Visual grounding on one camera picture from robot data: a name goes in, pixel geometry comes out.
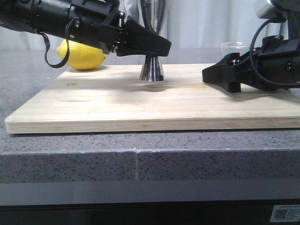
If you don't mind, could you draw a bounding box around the glass measuring beaker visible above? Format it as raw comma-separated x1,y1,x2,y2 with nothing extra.
220,42,250,56

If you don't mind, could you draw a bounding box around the steel double jigger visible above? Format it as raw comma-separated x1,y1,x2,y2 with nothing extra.
139,0,170,82

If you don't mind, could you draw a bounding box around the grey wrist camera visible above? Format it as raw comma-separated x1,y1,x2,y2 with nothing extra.
255,0,300,39

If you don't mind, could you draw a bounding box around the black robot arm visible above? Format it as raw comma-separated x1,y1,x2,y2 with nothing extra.
0,0,172,57

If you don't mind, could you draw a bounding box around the wooden cutting board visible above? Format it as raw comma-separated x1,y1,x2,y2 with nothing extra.
5,64,300,134

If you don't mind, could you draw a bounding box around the white label sticker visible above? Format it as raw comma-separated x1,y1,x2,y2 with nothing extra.
270,204,300,223

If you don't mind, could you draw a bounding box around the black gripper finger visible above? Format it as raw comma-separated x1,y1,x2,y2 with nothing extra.
202,52,241,93
116,16,172,57

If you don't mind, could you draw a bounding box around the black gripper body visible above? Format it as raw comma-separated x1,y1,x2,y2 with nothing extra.
234,36,300,90
37,0,120,54

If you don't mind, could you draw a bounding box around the yellow lemon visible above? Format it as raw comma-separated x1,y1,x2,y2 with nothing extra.
67,40,105,70

